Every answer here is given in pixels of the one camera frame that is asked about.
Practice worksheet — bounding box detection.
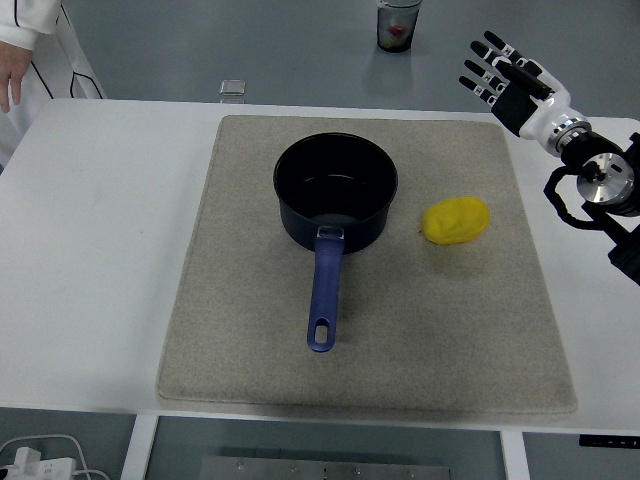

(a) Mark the yellow potato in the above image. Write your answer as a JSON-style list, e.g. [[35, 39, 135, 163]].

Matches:
[[422, 196, 491, 246]]

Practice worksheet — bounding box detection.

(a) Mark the white table leg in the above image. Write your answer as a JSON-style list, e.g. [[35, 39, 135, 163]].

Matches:
[[499, 430, 531, 480], [121, 413, 160, 480]]

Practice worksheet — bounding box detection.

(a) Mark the grey metal plate with screws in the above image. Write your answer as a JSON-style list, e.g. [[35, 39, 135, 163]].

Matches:
[[200, 455, 454, 480]]

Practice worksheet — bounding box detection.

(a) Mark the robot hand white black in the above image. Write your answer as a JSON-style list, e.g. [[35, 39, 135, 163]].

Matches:
[[458, 30, 576, 140]]

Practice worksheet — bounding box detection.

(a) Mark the person's hand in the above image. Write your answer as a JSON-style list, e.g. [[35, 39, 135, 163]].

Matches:
[[0, 39, 26, 114]]

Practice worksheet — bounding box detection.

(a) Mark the black table control panel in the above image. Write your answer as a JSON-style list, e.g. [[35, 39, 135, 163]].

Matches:
[[578, 434, 640, 448]]

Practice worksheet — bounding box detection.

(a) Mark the blue pot with handle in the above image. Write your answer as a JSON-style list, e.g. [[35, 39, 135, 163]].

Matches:
[[273, 132, 400, 354]]

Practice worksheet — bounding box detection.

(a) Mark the white power strip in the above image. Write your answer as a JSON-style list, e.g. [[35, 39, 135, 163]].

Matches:
[[0, 446, 77, 480]]

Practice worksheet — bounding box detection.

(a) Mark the white cable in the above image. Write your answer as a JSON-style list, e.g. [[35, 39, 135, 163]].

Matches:
[[0, 433, 109, 480]]

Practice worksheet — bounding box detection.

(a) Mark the beige table mat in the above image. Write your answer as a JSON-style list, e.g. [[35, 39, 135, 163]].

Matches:
[[157, 114, 579, 415]]

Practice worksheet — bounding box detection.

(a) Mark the person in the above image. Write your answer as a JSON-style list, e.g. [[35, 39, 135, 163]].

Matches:
[[0, 0, 107, 174]]

